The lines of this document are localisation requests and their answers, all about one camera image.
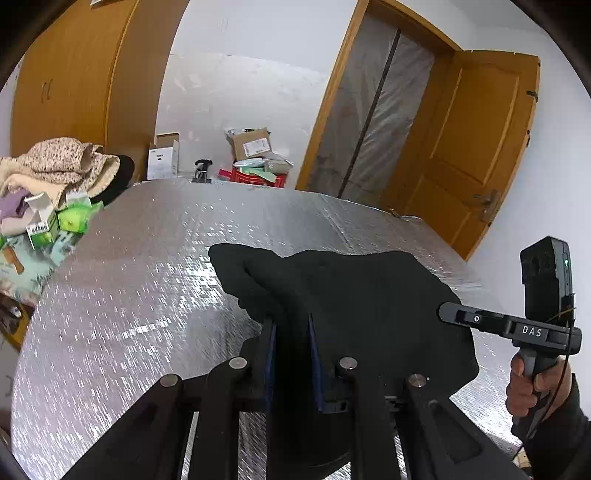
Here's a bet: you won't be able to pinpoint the purple cloth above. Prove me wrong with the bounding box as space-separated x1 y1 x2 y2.
0 191 31 220

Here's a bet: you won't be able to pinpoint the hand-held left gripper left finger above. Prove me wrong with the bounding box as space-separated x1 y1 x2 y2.
60 318 278 480

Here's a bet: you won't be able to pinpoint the wooden door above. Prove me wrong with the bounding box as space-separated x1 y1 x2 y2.
385 50 541 261

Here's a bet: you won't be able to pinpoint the wooden wardrobe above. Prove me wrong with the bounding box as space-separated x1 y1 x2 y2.
9 0 191 185

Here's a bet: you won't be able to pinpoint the beige floral blanket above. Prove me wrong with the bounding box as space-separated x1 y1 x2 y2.
0 137 122 204

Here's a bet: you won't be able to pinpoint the person's right forearm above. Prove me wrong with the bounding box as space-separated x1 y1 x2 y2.
510 374 591 480

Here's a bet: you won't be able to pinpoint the wooden stool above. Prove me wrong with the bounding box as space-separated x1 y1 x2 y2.
0 293 36 352

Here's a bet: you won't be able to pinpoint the red crate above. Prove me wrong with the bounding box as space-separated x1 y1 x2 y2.
231 166 289 189

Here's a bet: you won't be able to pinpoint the pile of packets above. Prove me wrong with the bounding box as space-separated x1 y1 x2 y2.
233 154 294 176

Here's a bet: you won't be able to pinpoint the silver foil mat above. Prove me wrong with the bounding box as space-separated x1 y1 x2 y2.
9 178 522 480

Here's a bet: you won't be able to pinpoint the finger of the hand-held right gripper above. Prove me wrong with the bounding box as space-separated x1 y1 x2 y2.
438 302 509 336

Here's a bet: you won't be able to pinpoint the black pants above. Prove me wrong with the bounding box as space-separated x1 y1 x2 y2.
209 243 478 469

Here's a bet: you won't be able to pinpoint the dark cloth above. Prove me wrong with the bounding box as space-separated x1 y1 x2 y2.
92 155 136 207

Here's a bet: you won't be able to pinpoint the clear plastic door curtain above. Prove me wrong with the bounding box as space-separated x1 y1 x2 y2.
314 16 437 201

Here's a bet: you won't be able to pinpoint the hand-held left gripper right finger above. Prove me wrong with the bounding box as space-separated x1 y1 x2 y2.
307 314 527 480

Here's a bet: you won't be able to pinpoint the wooden comb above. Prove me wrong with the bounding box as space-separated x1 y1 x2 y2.
2 247 24 276

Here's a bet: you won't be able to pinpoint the white green medicine box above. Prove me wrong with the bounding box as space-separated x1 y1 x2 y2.
24 191 61 250

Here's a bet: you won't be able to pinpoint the green tissue pack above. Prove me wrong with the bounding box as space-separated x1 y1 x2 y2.
55 191 105 234

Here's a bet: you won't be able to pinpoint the wooden door frame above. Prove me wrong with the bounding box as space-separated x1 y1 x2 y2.
295 0 462 199

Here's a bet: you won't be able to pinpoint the person's right hand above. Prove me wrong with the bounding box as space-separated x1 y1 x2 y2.
505 357 574 422

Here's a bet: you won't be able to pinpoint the metal door handle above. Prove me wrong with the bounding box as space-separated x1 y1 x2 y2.
473 189 502 225

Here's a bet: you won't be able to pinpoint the cardboard box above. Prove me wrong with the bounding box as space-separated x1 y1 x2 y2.
225 127 273 162

